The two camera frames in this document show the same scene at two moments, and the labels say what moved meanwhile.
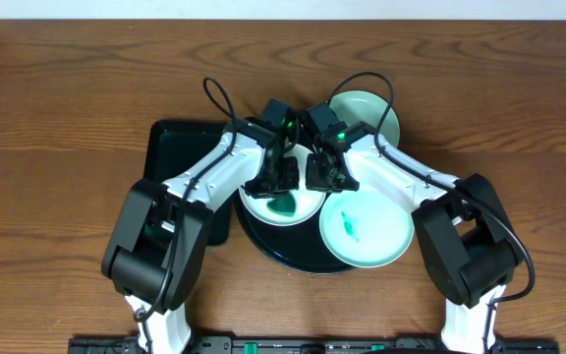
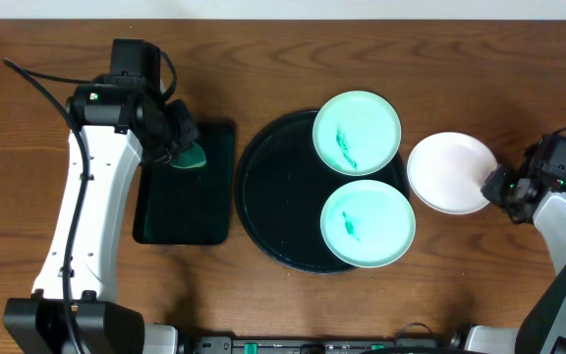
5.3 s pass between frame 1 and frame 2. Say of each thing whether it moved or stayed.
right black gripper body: moved
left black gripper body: moved
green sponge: moved
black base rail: stayed
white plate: moved
